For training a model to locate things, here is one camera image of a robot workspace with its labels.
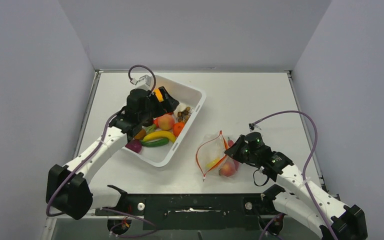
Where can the red fake fruit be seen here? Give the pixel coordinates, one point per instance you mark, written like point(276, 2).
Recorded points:
point(228, 169)

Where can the purple fake onion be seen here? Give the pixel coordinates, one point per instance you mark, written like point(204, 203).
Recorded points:
point(134, 145)

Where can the small orange fake fruit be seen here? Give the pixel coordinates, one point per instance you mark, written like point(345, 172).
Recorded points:
point(177, 128)

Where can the fake peach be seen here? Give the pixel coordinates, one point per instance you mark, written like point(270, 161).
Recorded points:
point(165, 122)

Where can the clear zip top bag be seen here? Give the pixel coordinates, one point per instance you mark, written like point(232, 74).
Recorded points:
point(213, 146)

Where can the white fake garlic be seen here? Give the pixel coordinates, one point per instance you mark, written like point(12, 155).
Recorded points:
point(180, 108)

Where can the orange fake carrot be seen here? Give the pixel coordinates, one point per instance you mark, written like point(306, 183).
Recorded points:
point(155, 121)

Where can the red fake chili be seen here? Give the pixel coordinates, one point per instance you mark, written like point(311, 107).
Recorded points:
point(230, 142)

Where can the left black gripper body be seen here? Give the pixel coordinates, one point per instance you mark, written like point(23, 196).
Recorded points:
point(159, 109)

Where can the small yellow fake banana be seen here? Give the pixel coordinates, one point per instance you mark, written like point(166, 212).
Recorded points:
point(160, 134)

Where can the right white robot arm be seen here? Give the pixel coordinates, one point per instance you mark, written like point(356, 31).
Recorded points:
point(297, 196)

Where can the white plastic bin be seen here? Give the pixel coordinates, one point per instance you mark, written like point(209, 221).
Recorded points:
point(191, 100)

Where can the brown fake kiwi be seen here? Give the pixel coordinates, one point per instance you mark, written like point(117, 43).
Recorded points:
point(141, 134)

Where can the green fake chili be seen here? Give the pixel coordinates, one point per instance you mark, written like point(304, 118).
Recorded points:
point(155, 143)

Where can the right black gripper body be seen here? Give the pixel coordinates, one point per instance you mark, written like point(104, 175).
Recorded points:
point(253, 158)

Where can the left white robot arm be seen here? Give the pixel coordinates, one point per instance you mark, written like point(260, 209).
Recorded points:
point(68, 191)

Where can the orange yellow fake pepper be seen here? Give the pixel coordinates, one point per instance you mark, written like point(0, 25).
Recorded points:
point(159, 95)

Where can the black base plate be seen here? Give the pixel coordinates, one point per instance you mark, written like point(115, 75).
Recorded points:
point(195, 211)

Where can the brown fake berry twig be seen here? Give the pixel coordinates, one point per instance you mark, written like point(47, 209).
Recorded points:
point(184, 116)

